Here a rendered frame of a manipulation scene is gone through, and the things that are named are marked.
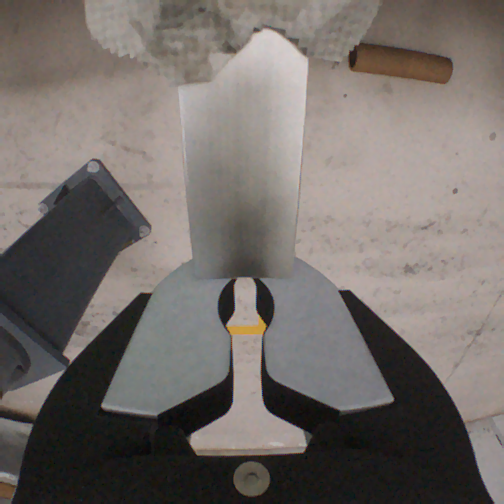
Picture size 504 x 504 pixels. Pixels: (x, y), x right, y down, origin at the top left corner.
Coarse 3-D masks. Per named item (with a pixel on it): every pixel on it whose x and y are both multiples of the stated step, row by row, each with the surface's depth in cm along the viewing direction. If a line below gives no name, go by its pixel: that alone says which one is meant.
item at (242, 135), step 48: (288, 48) 6; (192, 96) 6; (240, 96) 6; (288, 96) 6; (192, 144) 7; (240, 144) 7; (288, 144) 7; (192, 192) 8; (240, 192) 8; (288, 192) 8; (192, 240) 8; (240, 240) 8; (288, 240) 9
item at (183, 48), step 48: (96, 0) 5; (144, 0) 5; (192, 0) 4; (240, 0) 5; (288, 0) 5; (336, 0) 5; (144, 48) 5; (192, 48) 5; (240, 48) 6; (336, 48) 6
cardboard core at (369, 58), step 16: (368, 48) 69; (384, 48) 69; (352, 64) 76; (368, 64) 71; (384, 64) 71; (400, 64) 70; (416, 64) 70; (432, 64) 70; (448, 64) 70; (432, 80) 74; (448, 80) 73
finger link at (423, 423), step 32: (384, 352) 7; (416, 352) 7; (416, 384) 6; (352, 416) 6; (384, 416) 5; (416, 416) 5; (448, 416) 5; (384, 448) 5; (416, 448) 5; (448, 448) 5; (448, 480) 4; (480, 480) 4
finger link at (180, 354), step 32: (160, 288) 9; (192, 288) 9; (224, 288) 9; (160, 320) 8; (192, 320) 8; (224, 320) 9; (128, 352) 7; (160, 352) 7; (192, 352) 7; (224, 352) 7; (128, 384) 6; (160, 384) 6; (192, 384) 6; (224, 384) 6; (160, 416) 6; (192, 416) 6
